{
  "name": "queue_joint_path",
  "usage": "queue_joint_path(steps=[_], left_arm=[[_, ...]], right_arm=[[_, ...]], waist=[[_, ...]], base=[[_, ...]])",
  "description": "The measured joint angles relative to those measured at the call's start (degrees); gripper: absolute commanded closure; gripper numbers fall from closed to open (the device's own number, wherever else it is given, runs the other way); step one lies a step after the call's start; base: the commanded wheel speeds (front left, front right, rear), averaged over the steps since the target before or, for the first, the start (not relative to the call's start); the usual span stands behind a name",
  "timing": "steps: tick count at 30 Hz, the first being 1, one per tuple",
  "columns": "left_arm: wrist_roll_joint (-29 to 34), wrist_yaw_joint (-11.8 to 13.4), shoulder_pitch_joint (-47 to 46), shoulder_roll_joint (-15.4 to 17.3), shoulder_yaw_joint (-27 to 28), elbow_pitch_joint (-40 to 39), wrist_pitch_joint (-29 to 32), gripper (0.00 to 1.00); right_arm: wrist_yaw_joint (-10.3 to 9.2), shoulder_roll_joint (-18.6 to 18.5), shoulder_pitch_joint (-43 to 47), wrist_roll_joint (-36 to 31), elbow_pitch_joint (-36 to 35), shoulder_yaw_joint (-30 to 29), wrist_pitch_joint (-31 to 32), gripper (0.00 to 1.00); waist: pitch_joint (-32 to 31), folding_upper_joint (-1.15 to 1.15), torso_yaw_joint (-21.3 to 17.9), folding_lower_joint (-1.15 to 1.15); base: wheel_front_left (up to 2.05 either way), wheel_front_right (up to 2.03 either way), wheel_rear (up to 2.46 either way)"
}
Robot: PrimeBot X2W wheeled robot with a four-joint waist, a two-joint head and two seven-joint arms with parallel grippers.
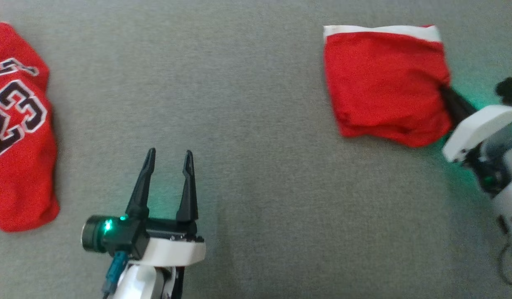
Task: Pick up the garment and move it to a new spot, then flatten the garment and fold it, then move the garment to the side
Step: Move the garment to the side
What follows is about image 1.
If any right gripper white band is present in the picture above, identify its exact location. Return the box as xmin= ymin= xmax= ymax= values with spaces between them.
xmin=439 ymin=84 xmax=512 ymax=163

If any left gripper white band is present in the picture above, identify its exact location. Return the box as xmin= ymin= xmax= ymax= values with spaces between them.
xmin=125 ymin=148 xmax=207 ymax=267

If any red and white garment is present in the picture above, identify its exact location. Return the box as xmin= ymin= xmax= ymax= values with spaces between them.
xmin=323 ymin=25 xmax=453 ymax=148

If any red jersey with number 23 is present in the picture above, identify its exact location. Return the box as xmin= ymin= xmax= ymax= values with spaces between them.
xmin=0 ymin=20 xmax=60 ymax=232

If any grey fabric sofa seat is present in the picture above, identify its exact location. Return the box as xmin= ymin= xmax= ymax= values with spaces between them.
xmin=0 ymin=0 xmax=512 ymax=299

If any black cable with teal plug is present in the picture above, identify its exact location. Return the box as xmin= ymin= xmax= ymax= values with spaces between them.
xmin=102 ymin=251 xmax=130 ymax=299

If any thin black cable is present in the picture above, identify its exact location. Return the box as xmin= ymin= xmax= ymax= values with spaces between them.
xmin=497 ymin=216 xmax=512 ymax=286

